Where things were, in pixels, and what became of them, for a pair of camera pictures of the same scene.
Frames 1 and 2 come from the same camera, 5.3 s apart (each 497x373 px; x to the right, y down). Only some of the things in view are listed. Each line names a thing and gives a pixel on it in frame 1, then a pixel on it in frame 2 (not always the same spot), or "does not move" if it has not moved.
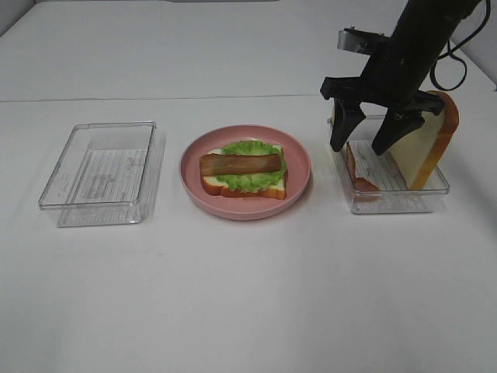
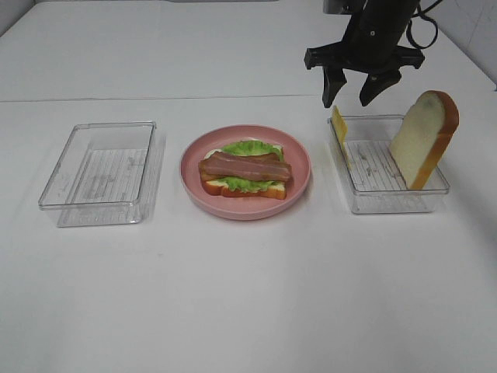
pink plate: (245, 208) does not move
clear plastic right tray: (395, 196) does not move
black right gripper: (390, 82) -> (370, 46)
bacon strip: (363, 189) -> (267, 167)
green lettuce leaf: (252, 182) does not move
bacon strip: (239, 164) does not move
